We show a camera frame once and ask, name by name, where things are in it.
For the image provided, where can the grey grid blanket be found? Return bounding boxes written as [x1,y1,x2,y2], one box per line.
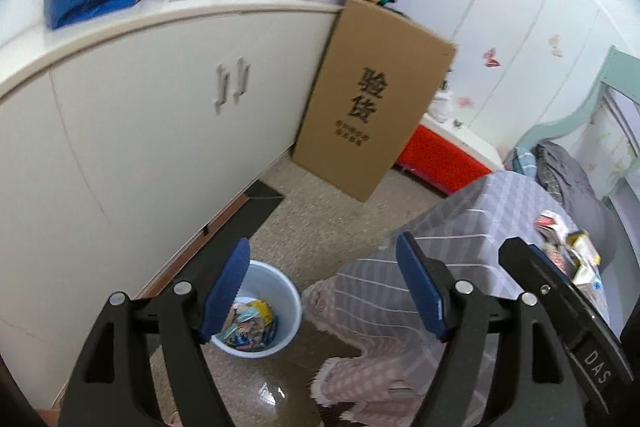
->
[301,168,612,410]

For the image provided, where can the silver cabinet door handle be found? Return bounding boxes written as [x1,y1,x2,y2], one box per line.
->
[233,57,251,104]
[214,63,232,114]

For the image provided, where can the grey folded clothing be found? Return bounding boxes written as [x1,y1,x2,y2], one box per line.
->
[534,142,622,235]

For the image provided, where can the white floor cabinet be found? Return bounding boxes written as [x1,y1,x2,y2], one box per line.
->
[0,0,347,410]

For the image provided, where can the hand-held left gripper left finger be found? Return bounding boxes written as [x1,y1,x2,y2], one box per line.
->
[57,237,252,427]

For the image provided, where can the mint and white headboard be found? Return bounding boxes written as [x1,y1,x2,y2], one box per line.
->
[514,46,640,228]

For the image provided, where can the teal patterned bedsheet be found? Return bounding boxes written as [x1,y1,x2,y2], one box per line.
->
[504,146,541,178]

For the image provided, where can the heap of colourful wrappers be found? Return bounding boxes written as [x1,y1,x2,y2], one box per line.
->
[220,299,279,352]

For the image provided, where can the brown cardboard box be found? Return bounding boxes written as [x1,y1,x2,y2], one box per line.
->
[291,0,459,204]

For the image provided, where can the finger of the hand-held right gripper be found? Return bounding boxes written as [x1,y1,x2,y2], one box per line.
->
[498,237,636,427]

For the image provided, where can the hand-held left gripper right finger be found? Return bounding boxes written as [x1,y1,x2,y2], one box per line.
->
[395,232,587,427]

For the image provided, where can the red storage box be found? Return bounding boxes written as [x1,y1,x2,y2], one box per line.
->
[394,121,504,196]

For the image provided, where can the pile of snack wrappers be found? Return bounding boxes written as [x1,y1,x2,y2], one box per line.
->
[533,211,607,289]

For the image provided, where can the light blue plastic bucket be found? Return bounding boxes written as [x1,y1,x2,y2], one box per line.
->
[209,259,303,359]

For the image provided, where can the crumpled white bag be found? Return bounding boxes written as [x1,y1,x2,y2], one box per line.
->
[431,79,465,124]

